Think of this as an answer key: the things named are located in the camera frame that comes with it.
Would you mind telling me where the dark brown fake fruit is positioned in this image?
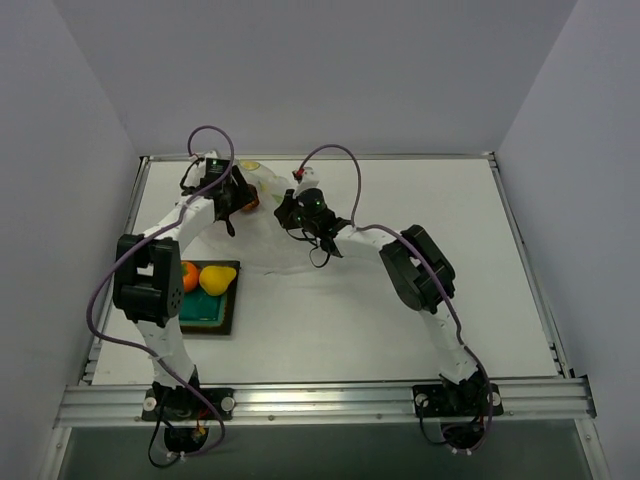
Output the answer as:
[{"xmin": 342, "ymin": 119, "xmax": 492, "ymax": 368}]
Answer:
[{"xmin": 241, "ymin": 184, "xmax": 260, "ymax": 212}]

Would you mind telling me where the translucent white plastic bag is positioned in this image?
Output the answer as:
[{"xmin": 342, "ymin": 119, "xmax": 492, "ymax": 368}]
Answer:
[{"xmin": 199, "ymin": 161, "xmax": 310, "ymax": 273}]

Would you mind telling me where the yellow fake pear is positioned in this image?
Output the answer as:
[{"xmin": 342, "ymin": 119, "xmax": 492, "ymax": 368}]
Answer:
[{"xmin": 199, "ymin": 265, "xmax": 237, "ymax": 297}]

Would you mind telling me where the orange fake persimmon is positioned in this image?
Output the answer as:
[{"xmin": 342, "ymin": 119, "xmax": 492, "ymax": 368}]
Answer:
[{"xmin": 181, "ymin": 261, "xmax": 200, "ymax": 293}]

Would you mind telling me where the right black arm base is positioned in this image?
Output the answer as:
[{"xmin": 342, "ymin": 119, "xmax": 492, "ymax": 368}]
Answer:
[{"xmin": 412, "ymin": 381, "xmax": 504, "ymax": 456}]

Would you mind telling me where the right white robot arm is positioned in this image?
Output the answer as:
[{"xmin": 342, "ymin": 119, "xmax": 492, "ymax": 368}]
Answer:
[{"xmin": 274, "ymin": 187, "xmax": 490, "ymax": 413}]

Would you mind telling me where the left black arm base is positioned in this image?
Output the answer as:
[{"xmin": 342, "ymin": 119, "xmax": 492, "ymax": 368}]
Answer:
[{"xmin": 140, "ymin": 384, "xmax": 236, "ymax": 457}]

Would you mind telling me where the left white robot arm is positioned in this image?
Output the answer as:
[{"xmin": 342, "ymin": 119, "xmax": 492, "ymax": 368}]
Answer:
[{"xmin": 113, "ymin": 157, "xmax": 253, "ymax": 419}]

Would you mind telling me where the square teal ceramic plate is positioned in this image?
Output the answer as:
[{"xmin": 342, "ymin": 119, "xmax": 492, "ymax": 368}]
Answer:
[{"xmin": 179, "ymin": 260, "xmax": 240, "ymax": 336}]

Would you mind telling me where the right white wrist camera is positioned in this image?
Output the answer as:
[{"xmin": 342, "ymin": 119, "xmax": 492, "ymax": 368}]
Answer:
[{"xmin": 292, "ymin": 167, "xmax": 319, "ymax": 198}]

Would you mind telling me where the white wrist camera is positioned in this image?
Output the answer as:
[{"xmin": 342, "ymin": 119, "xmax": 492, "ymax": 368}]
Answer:
[
  {"xmin": 192, "ymin": 149, "xmax": 221, "ymax": 160},
  {"xmin": 292, "ymin": 167, "xmax": 319, "ymax": 198}
]

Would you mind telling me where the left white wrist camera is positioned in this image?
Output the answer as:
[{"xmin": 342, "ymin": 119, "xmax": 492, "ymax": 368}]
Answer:
[{"xmin": 192, "ymin": 149, "xmax": 221, "ymax": 160}]

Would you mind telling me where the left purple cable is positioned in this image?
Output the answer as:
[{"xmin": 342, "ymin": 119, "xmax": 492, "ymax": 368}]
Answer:
[{"xmin": 85, "ymin": 124, "xmax": 236, "ymax": 459}]

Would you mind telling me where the purple cable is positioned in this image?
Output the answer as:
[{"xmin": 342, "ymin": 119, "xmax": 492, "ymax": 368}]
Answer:
[
  {"xmin": 294, "ymin": 143, "xmax": 494, "ymax": 451},
  {"xmin": 85, "ymin": 124, "xmax": 236, "ymax": 459}
]

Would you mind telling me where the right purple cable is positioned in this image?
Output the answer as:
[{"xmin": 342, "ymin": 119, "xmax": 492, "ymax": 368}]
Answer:
[{"xmin": 294, "ymin": 143, "xmax": 494, "ymax": 451}]

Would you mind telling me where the aluminium front rail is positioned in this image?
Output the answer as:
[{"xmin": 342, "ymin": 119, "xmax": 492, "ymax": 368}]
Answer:
[{"xmin": 54, "ymin": 378, "xmax": 596, "ymax": 428}]

